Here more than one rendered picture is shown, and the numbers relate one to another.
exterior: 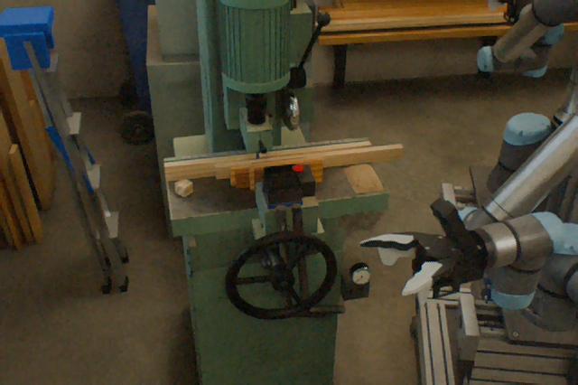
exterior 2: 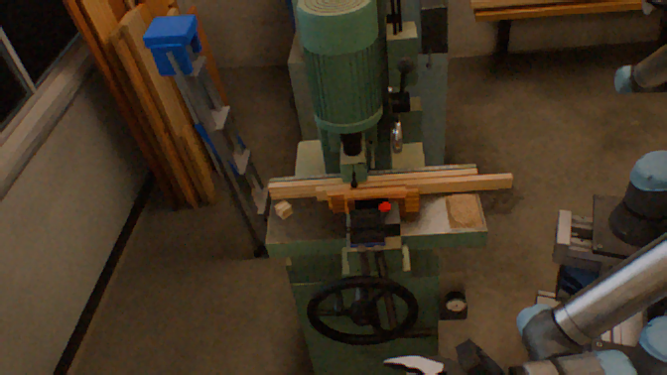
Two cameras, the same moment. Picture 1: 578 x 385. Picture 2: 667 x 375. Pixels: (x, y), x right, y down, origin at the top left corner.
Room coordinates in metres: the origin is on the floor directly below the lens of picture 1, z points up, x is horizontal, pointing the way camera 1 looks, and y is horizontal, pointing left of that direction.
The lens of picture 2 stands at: (0.44, -0.25, 2.03)
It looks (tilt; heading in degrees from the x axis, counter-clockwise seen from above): 43 degrees down; 20
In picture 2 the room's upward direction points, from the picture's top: 9 degrees counter-clockwise
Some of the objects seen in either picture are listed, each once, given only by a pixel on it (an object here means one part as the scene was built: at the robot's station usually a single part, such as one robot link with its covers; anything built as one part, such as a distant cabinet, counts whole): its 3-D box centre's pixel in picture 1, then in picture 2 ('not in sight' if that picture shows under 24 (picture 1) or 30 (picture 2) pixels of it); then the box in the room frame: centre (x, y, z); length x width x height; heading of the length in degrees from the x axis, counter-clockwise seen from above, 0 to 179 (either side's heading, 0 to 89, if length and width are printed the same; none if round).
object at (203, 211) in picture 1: (279, 201); (373, 229); (1.45, 0.02, 0.87); 0.61 x 0.30 x 0.06; 103
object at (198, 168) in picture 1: (270, 160); (371, 184); (1.58, 0.05, 0.93); 0.60 x 0.02 x 0.05; 103
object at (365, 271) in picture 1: (359, 274); (455, 302); (1.40, -0.21, 0.65); 0.06 x 0.04 x 0.08; 103
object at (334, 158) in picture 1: (311, 161); (412, 187); (1.59, -0.06, 0.92); 0.55 x 0.02 x 0.04; 103
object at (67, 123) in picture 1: (73, 162); (224, 150); (2.07, 0.82, 0.58); 0.27 x 0.25 x 1.16; 102
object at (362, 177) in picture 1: (363, 174); (463, 207); (1.53, -0.21, 0.91); 0.12 x 0.09 x 0.03; 13
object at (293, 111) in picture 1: (291, 110); (396, 133); (1.70, 0.00, 1.02); 0.12 x 0.03 x 0.12; 13
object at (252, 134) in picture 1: (256, 131); (354, 158); (1.57, 0.09, 1.03); 0.14 x 0.07 x 0.09; 13
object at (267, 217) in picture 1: (285, 207); (373, 241); (1.37, 0.01, 0.92); 0.15 x 0.13 x 0.09; 103
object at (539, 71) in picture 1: (531, 57); not in sight; (1.89, -0.75, 1.12); 0.11 x 0.08 x 0.11; 99
